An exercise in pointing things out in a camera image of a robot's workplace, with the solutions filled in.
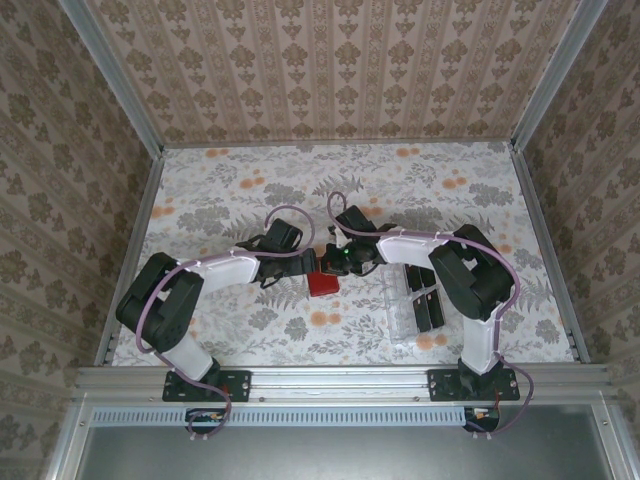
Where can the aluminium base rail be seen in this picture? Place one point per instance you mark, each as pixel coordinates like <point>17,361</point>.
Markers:
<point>340,382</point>

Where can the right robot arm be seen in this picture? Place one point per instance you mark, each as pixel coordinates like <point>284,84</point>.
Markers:
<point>475,285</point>

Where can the thin aluminium edge strip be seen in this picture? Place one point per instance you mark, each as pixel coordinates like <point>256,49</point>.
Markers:
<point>340,144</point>

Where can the black controller board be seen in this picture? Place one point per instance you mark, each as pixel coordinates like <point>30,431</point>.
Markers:
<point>205,417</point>
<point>482,417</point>

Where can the grey metal panel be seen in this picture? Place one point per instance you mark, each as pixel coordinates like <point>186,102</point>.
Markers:
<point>350,455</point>

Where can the floral table sheet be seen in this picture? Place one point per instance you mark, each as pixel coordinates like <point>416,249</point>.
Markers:
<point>350,175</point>

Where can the aluminium table edge rail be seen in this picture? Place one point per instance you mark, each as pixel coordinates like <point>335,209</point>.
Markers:
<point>548,250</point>
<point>131,250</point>

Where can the clear acrylic card rack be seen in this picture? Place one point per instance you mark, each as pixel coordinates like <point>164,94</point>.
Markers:
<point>397,315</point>

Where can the red leather card holder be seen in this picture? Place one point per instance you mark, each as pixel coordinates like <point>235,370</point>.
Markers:
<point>324,285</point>

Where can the aluminium lower frame profile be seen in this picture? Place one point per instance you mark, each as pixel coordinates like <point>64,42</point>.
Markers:
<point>67,445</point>
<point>607,445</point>

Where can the aluminium frame post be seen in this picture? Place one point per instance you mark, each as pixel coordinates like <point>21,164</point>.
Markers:
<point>556,75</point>
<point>112,75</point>

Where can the black VIP card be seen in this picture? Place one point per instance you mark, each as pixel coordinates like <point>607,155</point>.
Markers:
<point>414,280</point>
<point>428,279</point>
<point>421,316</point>
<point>436,311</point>

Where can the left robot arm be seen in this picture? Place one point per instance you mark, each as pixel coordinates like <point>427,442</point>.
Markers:
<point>220,272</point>

